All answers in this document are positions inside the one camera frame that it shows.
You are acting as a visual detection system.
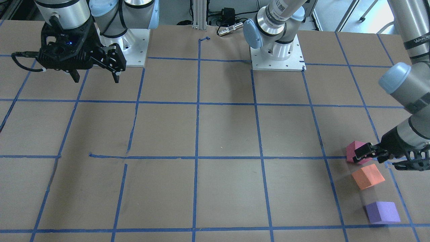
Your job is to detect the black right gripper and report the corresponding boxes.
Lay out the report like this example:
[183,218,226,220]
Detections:
[36,15,126,84]

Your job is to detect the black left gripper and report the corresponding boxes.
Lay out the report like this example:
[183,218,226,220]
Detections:
[353,128,430,171]

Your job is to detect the orange foam cube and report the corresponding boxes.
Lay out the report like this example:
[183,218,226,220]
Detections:
[351,164,385,190]

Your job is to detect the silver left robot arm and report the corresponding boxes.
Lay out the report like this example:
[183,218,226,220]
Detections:
[243,0,430,171]

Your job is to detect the pink foam cube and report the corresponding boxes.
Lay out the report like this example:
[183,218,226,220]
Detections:
[346,140,372,164]

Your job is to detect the purple foam cube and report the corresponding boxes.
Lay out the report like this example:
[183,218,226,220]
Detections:
[364,202,401,224]

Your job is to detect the brown paper table mat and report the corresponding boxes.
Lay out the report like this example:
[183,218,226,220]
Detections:
[0,21,429,242]

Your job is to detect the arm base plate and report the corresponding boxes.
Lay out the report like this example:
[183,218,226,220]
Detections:
[249,35,307,72]
[100,29,151,67]

